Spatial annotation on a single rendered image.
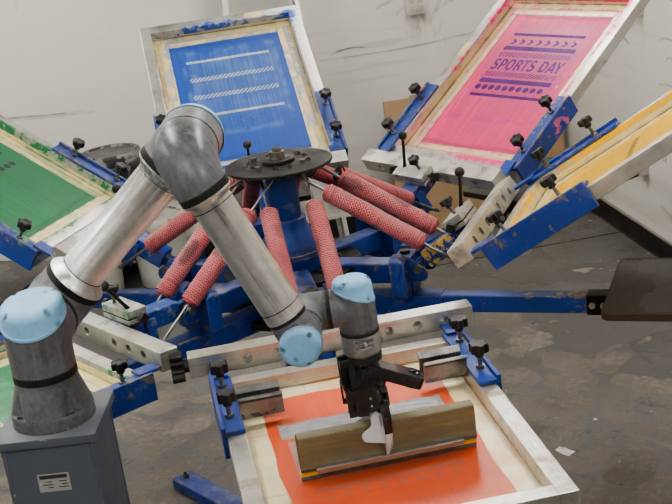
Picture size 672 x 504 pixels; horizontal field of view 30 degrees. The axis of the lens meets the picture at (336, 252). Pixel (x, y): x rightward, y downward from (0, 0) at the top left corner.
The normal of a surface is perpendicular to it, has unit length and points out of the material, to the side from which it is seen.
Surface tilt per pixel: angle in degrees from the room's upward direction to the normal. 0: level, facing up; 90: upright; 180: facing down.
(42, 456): 90
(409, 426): 91
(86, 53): 90
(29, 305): 7
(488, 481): 0
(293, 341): 90
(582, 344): 0
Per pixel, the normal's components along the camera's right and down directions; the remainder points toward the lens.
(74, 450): -0.01, 0.32
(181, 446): -0.12, -0.94
